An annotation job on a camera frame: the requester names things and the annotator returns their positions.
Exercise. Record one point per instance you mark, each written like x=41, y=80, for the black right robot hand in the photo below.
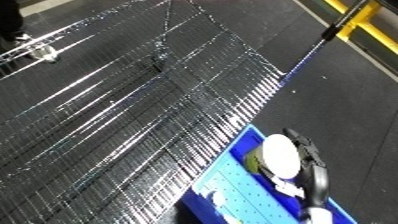
x=315, y=180

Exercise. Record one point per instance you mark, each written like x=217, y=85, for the pale right robot forearm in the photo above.
x=315, y=216

